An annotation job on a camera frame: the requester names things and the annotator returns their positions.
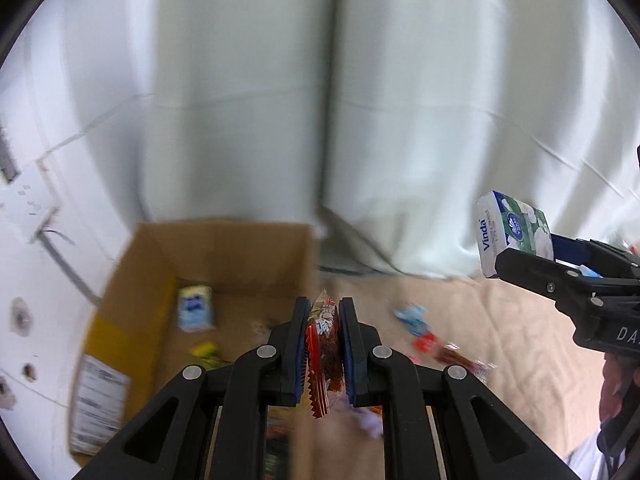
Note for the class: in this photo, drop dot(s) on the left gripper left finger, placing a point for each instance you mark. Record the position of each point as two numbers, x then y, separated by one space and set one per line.
211 424

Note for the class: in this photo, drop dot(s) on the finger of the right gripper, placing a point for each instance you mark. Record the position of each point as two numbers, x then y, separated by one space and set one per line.
568 285
604 259

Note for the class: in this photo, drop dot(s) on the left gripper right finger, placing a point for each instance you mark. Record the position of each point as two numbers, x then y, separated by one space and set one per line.
438 424

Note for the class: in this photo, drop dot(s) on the red meat stick packet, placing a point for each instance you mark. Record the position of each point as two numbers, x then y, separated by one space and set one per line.
447 354

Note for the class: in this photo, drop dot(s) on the Vinda tissue pack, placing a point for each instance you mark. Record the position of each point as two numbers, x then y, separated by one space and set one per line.
503 222

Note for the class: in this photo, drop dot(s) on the Tempo tissue pack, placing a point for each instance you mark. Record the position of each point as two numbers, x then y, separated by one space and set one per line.
195 311

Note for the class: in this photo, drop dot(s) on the red snack packet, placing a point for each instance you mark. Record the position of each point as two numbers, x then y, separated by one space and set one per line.
324 367

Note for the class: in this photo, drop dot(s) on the blue plush keychain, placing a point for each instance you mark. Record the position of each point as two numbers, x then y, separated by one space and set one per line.
413 319

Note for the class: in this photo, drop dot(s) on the green snack bar wrapper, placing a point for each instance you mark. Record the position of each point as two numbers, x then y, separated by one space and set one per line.
207 355

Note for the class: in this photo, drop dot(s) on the purple bunny keychain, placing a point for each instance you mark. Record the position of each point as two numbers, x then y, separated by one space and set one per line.
366 420

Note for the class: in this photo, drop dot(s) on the right hand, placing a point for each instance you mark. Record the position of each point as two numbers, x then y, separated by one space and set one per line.
611 396

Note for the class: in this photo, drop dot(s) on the shipping label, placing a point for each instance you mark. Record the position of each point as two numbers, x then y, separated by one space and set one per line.
98 406

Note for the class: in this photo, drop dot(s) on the white curtain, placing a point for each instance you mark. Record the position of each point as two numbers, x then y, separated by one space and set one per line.
384 121

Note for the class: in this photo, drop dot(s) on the white wall socket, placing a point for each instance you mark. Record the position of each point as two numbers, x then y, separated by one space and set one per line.
29 202

